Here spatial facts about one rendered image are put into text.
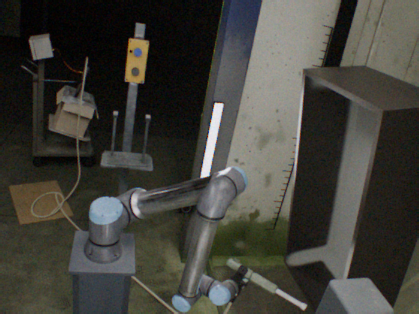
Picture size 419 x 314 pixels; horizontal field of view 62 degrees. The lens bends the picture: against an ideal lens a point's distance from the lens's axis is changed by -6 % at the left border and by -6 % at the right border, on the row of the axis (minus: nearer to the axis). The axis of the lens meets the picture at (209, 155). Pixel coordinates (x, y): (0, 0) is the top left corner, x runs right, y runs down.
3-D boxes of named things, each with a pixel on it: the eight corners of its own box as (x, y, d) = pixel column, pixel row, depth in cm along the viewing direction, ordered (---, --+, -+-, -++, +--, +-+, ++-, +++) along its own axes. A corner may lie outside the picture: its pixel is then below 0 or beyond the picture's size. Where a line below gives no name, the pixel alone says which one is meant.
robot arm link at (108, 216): (81, 235, 170) (82, 203, 163) (106, 220, 184) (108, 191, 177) (105, 249, 164) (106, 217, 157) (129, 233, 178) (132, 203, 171)
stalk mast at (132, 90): (122, 239, 287) (145, 24, 221) (122, 244, 281) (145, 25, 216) (114, 238, 285) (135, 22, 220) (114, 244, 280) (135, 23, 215)
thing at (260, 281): (212, 291, 202) (229, 256, 200) (215, 288, 206) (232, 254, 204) (287, 339, 182) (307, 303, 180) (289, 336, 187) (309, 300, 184)
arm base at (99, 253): (81, 262, 166) (82, 246, 162) (85, 238, 183) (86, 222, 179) (123, 264, 171) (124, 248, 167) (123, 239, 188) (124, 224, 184)
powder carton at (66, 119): (48, 111, 387) (60, 78, 377) (85, 123, 409) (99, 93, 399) (47, 129, 343) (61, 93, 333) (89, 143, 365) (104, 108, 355)
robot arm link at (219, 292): (211, 282, 167) (230, 291, 163) (221, 277, 178) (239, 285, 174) (204, 300, 167) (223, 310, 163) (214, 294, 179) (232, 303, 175)
